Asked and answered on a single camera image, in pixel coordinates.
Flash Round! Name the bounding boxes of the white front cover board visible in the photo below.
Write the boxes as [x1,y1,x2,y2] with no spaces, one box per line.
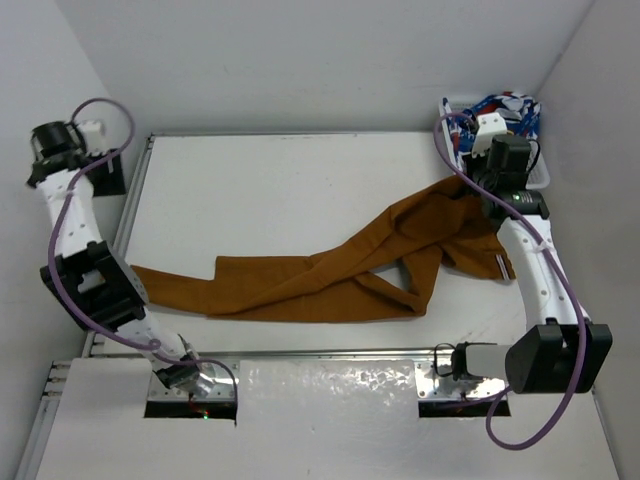
[38,358,617,479]

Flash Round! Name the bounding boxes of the blue white patterned cloth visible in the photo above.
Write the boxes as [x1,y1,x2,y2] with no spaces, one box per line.
[439,91,541,169]

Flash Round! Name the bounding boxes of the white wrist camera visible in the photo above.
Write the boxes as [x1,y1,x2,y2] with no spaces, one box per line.
[77,120,107,152]
[471,112,508,157]

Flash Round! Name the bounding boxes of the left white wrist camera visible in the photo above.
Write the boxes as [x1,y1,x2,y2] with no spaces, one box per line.
[77,120,107,152]

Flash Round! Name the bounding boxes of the white plastic basket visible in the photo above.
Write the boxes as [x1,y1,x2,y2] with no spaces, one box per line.
[438,91,550,190]

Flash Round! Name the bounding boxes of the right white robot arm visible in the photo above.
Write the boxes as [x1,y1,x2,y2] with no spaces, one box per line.
[466,134,613,394]

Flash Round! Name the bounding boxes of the brown trousers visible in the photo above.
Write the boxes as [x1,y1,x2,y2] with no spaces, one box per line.
[133,176,516,323]

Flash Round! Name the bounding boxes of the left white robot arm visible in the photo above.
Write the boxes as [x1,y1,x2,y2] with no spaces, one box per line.
[27,121,215,399]

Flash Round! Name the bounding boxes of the aluminium table frame rail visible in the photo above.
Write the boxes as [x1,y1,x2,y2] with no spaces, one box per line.
[74,147,152,352]

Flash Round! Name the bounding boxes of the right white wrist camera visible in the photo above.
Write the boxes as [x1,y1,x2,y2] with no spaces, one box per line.
[471,112,508,157]

